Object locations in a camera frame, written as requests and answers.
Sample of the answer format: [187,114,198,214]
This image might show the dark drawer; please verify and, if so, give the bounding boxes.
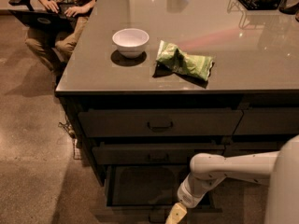
[235,107,299,135]
[92,143,224,165]
[96,164,222,224]
[78,109,242,137]
[222,142,284,157]

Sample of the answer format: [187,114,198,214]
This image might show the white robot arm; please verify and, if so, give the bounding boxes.
[165,136,299,224]

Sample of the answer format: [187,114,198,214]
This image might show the dark cabinet island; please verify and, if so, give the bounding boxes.
[56,0,299,224]

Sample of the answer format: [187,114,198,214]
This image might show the green crumpled chip bag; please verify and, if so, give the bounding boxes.
[156,40,214,81]

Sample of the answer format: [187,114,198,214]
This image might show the white ceramic bowl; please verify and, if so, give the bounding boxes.
[112,28,150,58]

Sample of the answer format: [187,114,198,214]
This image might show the seated person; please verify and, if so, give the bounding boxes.
[25,0,96,77]

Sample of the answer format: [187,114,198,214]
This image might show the black laptop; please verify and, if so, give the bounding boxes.
[9,9,77,32]

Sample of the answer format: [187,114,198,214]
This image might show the dark object top right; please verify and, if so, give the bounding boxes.
[278,0,299,15]

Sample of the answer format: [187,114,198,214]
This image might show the black office chair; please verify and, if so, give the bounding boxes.
[8,0,34,11]

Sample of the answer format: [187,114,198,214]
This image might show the cables on floor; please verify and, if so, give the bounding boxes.
[57,115,82,161]

